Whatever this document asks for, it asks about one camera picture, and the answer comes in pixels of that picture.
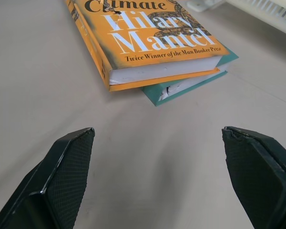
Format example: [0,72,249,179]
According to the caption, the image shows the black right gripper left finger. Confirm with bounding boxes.
[0,127,95,229]

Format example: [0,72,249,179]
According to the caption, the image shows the teal hardcover book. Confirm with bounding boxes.
[142,49,239,107]

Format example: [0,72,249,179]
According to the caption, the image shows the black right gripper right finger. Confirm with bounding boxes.
[221,126,286,229]

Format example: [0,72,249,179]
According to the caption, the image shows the white plastic rack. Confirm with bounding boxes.
[186,0,286,39]

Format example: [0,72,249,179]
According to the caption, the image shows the orange Hilary Mantel book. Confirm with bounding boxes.
[63,0,230,92]

